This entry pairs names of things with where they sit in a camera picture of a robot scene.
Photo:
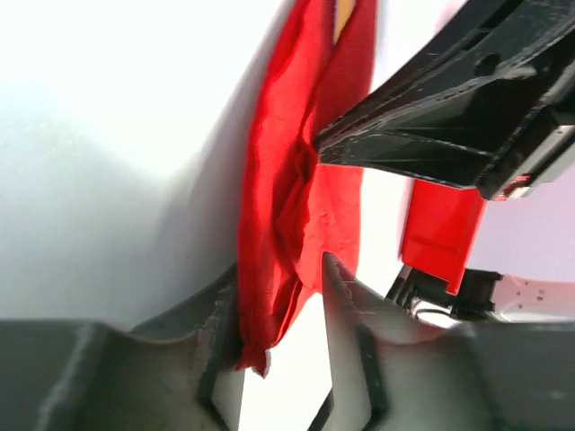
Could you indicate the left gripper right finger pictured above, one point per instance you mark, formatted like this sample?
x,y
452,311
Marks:
x,y
393,372

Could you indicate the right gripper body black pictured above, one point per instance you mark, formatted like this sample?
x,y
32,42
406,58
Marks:
x,y
524,133

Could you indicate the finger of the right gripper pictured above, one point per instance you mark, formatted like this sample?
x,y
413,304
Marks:
x,y
424,121

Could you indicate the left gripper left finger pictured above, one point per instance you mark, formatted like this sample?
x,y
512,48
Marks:
x,y
174,372

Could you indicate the red paper napkin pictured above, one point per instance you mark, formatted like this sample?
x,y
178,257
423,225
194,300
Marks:
x,y
293,208

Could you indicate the red plastic bin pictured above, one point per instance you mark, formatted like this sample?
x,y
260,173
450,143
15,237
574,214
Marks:
x,y
440,229

